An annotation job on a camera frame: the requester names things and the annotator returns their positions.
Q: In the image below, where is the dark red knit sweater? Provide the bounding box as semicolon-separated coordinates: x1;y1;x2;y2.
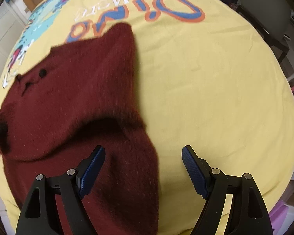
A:
0;23;159;234

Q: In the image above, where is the purple storage box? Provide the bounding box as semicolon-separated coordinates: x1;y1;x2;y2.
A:
269;200;288;235

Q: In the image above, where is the white wardrobe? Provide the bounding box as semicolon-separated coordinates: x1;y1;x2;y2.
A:
0;2;24;78

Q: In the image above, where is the yellow dinosaur print bedspread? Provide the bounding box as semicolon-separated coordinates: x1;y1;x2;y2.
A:
0;0;294;234

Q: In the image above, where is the grey green chair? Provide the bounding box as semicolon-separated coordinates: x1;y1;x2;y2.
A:
236;0;291;62

